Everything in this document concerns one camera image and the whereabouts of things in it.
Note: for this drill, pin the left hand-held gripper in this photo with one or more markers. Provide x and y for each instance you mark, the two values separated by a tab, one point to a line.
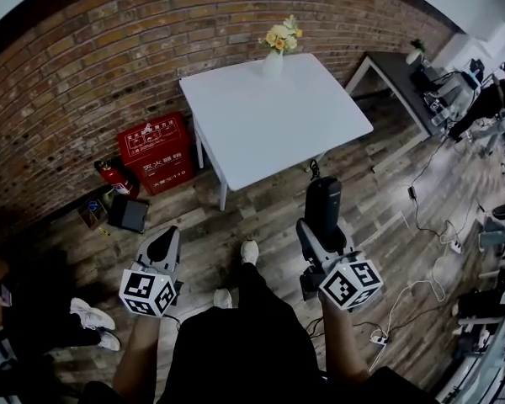
145	293

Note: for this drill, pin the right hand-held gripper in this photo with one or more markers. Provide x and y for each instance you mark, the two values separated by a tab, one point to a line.
353	284

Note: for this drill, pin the person's left forearm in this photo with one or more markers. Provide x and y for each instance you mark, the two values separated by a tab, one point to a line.
136	352

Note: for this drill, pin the person's right forearm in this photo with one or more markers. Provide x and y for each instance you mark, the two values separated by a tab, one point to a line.
345	343

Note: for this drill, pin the white square table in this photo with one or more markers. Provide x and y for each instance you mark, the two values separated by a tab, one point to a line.
273	120

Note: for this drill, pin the black square case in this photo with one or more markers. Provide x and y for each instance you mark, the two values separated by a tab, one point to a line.
128	214

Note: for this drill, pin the yellow pen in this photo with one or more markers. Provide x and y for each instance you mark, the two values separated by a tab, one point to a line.
104	230

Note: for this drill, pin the person's white left shoe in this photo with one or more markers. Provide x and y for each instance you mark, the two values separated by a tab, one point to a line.
223	298

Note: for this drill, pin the person's white shoe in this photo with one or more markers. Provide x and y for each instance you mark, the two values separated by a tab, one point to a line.
250	251
223	298

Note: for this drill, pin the person's white right shoe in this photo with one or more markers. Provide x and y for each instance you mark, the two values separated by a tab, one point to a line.
250	251

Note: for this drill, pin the small wooden box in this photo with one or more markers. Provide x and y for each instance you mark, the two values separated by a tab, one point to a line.
91	214

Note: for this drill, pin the red fire extinguisher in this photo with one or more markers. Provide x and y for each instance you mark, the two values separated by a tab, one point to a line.
118	179

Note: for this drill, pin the red fire equipment box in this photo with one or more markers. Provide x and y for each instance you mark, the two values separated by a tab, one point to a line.
157	158

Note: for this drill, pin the black power adapter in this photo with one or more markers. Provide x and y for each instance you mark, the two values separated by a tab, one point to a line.
412	192

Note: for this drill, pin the white power strip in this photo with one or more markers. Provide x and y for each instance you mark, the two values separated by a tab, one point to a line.
379	340
456	246

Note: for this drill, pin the person's black clothing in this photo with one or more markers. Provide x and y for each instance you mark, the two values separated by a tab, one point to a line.
240	352

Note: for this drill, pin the grey side table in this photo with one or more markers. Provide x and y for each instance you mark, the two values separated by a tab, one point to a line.
397	74

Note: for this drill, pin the white vase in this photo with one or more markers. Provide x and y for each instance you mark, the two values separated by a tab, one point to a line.
273	65

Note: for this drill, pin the small potted plant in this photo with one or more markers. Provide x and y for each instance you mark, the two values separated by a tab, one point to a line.
416	53

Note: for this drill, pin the yellow flower bouquet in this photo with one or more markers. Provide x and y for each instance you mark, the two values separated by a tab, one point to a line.
283	36

